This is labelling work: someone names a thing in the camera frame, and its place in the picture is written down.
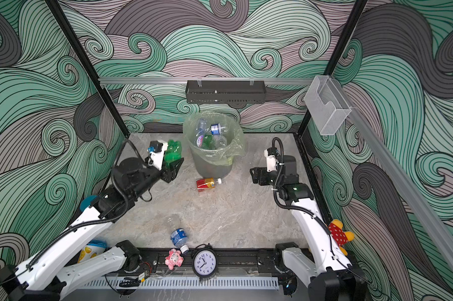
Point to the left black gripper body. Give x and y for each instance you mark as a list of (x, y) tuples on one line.
[(165, 175)]

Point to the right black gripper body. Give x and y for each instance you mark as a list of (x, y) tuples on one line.
[(266, 178)]

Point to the green Sprite bottle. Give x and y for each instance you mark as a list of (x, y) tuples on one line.
[(173, 151)]

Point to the crushed bottle blue label front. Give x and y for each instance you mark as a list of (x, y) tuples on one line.
[(178, 235)]

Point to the green bottle yellow cap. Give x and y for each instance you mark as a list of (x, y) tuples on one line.
[(208, 143)]

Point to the long clear bottle white cap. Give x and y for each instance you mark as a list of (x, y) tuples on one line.
[(201, 130)]

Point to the clear bottle blue cap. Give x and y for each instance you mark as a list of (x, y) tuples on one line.
[(219, 129), (220, 141)]

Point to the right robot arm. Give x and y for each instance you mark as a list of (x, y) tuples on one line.
[(330, 275)]

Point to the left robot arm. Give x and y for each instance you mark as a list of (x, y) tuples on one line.
[(48, 276)]

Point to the mesh waste bin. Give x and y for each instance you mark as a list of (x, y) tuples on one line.
[(211, 161)]

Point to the red yellow label bottle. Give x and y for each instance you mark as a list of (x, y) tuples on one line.
[(207, 183)]

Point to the pink plush toy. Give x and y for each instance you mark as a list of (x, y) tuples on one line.
[(174, 259)]

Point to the teal round lid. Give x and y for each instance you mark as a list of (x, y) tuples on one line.
[(87, 202)]

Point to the black alarm clock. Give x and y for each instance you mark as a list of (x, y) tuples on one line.
[(204, 262)]

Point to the yellow duck toy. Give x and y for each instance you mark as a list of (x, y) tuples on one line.
[(339, 236)]

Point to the yellow printed cup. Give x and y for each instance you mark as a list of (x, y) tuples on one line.
[(91, 250)]

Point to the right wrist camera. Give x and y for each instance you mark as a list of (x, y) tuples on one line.
[(271, 154)]

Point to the black wall shelf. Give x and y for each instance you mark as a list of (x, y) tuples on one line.
[(229, 92)]

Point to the clear acrylic wall holder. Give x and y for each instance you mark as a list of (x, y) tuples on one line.
[(327, 103)]

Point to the white slotted cable duct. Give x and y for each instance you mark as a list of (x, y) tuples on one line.
[(225, 283)]

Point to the aluminium wall rail back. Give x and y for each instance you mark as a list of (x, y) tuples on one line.
[(184, 80)]

